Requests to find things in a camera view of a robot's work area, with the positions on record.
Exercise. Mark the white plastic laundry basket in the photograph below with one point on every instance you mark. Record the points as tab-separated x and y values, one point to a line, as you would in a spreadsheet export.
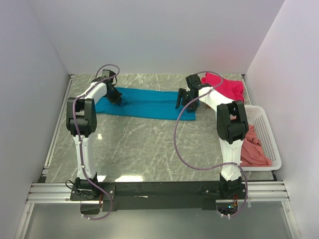
257	117

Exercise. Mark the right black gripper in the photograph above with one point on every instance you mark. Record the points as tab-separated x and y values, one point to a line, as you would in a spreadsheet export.
186	96

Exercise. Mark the magenta folded t shirt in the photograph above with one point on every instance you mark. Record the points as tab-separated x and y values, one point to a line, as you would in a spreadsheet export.
229	88

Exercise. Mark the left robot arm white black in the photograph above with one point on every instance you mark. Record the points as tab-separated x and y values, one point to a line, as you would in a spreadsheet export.
81	122

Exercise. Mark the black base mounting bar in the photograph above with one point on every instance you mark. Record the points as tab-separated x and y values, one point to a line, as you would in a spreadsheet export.
161	195

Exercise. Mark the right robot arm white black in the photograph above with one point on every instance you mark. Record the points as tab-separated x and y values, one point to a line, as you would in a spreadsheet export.
232	127

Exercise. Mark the salmon pink t shirt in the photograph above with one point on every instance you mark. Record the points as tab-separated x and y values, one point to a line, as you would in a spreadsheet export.
252	154

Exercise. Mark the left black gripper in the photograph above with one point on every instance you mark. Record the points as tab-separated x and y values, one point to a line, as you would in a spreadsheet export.
115	97

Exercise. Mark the blue t shirt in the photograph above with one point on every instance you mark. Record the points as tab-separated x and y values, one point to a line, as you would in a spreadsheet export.
142	103

